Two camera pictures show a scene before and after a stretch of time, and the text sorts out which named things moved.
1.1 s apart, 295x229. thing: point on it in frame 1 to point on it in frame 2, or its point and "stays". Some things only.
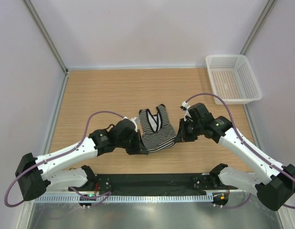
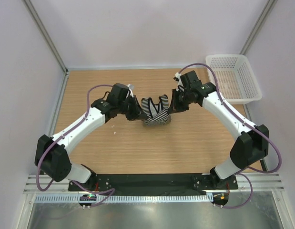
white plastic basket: [232, 78] stays
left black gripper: [138, 148] to [137, 113]
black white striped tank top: [157, 131] to [157, 114]
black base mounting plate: [182, 182] stays
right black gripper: [182, 136] to [175, 107]
